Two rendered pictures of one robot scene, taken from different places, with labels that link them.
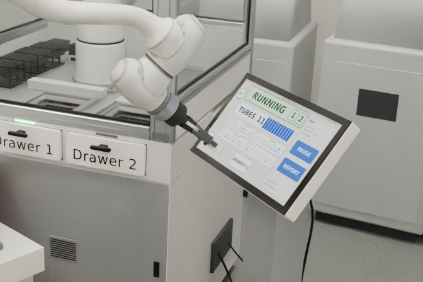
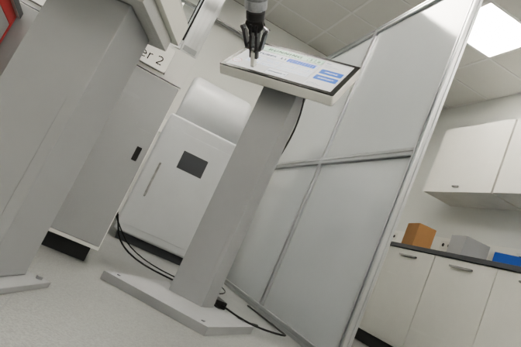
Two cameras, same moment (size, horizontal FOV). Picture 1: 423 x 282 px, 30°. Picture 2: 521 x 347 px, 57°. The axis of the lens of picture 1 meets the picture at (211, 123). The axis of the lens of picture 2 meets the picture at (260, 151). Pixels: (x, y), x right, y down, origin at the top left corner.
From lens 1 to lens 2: 1.91 m
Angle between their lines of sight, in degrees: 47
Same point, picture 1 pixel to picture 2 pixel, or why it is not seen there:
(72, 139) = not seen: hidden behind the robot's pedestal
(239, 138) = (268, 63)
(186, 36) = not seen: outside the picture
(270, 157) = (303, 73)
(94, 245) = not seen: hidden behind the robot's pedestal
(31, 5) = not seen: outside the picture
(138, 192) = (150, 85)
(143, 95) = not seen: outside the picture
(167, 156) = (188, 66)
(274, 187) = (316, 84)
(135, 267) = (116, 147)
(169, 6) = not seen: outside the picture
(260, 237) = (262, 134)
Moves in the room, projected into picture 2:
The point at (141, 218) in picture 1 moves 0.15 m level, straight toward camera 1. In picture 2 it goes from (143, 106) to (161, 109)
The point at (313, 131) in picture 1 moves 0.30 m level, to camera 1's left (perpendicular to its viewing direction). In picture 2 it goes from (332, 67) to (286, 25)
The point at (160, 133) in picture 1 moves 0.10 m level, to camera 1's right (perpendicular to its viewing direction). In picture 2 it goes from (191, 48) to (208, 61)
